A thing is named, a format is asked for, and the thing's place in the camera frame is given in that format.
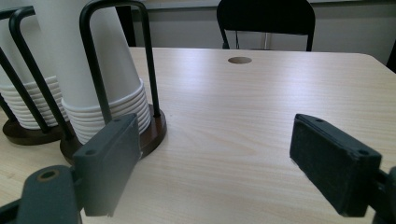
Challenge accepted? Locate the dark wooden double cup holder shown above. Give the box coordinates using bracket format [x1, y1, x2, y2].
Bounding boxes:
[0, 0, 167, 166]

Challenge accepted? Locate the black folding chair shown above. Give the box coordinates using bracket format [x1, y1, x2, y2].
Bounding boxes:
[217, 0, 316, 52]

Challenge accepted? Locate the stack of white paper cups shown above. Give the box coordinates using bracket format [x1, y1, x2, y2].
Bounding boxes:
[31, 0, 152, 146]
[0, 0, 68, 131]

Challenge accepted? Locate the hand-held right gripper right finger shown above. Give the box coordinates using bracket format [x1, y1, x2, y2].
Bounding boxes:
[289, 113, 382, 217]

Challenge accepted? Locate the black table cable hole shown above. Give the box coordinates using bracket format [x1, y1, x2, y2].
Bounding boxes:
[227, 56, 253, 65]

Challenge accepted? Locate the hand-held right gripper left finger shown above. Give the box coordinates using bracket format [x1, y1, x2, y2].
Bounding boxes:
[73, 112, 141, 217]

